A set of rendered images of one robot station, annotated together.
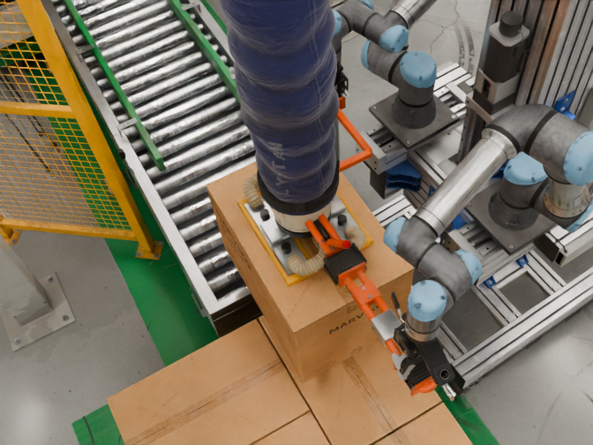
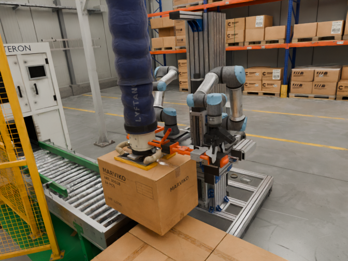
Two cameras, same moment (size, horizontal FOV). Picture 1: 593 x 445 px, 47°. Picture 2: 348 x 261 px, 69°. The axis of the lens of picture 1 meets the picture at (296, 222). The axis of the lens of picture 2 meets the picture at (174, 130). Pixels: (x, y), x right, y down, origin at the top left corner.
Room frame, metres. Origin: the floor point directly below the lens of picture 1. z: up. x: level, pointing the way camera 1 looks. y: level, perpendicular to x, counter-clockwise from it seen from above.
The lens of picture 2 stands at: (-0.42, 0.51, 1.81)
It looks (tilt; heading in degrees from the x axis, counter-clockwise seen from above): 19 degrees down; 334
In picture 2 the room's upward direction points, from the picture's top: 4 degrees counter-clockwise
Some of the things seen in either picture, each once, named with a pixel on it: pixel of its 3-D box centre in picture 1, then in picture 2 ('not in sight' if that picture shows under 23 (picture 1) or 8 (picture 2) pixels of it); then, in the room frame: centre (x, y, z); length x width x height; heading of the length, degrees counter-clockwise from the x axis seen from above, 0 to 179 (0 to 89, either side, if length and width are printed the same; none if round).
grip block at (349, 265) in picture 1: (344, 263); (170, 146); (0.91, -0.12, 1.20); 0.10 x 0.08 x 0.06; 112
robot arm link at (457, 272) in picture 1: (449, 272); (216, 101); (0.69, -0.32, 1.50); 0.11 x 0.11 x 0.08; 38
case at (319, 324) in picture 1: (308, 257); (148, 181); (1.14, -0.02, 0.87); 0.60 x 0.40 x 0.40; 22
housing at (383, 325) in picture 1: (387, 328); (198, 155); (0.71, -0.20, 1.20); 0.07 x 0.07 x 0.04; 22
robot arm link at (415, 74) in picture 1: (416, 76); (169, 115); (1.57, -0.44, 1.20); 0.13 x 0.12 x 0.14; 40
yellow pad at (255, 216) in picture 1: (275, 233); (134, 158); (1.11, 0.07, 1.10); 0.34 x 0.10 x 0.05; 22
